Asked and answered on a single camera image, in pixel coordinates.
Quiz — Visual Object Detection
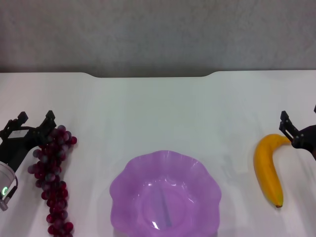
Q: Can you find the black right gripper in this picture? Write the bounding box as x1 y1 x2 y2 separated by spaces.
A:
278 105 316 158

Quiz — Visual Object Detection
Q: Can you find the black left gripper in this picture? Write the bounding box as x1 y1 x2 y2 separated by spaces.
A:
0 110 58 173

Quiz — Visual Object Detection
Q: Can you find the dark red grape bunch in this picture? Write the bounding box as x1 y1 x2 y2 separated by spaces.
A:
27 125 78 237

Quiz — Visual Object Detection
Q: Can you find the yellow banana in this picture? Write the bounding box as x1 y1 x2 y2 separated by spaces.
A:
254 133 291 208

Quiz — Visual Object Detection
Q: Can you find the purple scalloped plastic plate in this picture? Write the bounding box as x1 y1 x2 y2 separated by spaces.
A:
109 150 222 237

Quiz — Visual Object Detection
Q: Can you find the left arm cable with plug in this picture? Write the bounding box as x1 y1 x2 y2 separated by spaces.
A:
0 177 19 212

